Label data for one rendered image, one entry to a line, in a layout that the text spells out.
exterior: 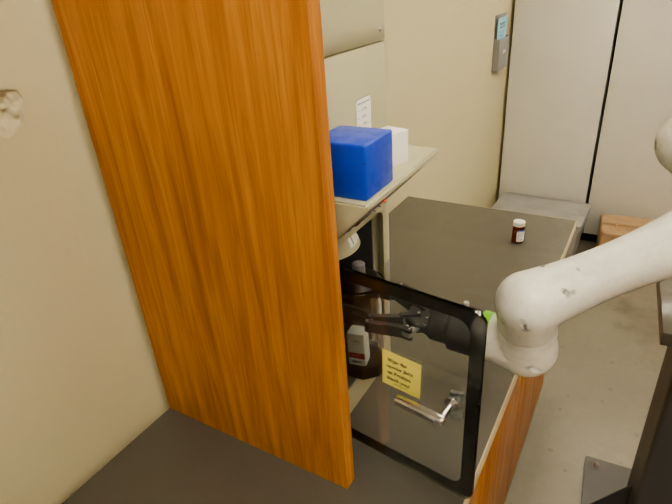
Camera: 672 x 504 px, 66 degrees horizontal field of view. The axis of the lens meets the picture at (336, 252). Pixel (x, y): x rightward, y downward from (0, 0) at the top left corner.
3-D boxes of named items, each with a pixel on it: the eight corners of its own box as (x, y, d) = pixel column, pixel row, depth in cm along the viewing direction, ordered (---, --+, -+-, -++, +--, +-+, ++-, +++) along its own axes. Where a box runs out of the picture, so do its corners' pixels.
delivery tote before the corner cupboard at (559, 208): (483, 253, 373) (486, 211, 358) (500, 230, 404) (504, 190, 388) (573, 272, 344) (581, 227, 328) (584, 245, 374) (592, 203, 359)
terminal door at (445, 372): (337, 425, 109) (322, 259, 91) (472, 499, 92) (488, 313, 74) (334, 428, 109) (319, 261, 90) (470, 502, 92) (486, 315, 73)
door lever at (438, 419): (408, 389, 90) (408, 378, 89) (459, 412, 84) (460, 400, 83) (391, 408, 86) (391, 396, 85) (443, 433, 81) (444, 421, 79)
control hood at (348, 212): (308, 251, 90) (303, 197, 85) (388, 187, 114) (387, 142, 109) (368, 264, 84) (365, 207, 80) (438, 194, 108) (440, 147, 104)
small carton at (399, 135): (370, 163, 98) (369, 131, 95) (388, 156, 101) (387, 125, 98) (390, 168, 95) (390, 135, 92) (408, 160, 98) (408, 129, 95)
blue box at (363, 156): (313, 193, 86) (308, 140, 82) (342, 174, 93) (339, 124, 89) (366, 202, 81) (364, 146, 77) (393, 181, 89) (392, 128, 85)
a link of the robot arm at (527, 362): (547, 396, 94) (562, 348, 100) (552, 359, 85) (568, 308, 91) (472, 371, 101) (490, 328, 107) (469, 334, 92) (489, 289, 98)
